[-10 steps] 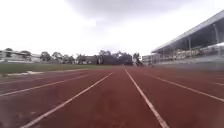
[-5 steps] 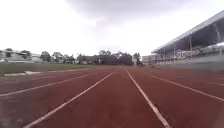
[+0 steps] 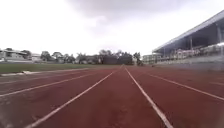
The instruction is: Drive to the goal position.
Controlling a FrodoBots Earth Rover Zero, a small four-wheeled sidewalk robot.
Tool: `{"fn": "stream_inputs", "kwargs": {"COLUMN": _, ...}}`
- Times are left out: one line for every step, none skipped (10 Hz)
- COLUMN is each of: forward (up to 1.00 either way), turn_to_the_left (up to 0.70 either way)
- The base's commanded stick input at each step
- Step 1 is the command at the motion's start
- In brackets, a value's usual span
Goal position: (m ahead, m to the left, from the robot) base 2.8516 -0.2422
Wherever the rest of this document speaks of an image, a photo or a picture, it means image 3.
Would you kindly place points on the row of trees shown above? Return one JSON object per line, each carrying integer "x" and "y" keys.
{"x": 106, "y": 58}

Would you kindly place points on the red running track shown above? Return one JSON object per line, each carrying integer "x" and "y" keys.
{"x": 113, "y": 103}

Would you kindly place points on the green grass field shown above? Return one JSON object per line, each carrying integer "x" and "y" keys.
{"x": 36, "y": 67}

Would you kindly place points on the pale kerb strip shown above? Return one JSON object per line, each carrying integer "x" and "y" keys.
{"x": 30, "y": 72}

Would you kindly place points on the covered grandstand building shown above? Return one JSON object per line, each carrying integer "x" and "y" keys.
{"x": 200, "y": 46}

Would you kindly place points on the pale low buildings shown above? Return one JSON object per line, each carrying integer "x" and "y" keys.
{"x": 15, "y": 55}

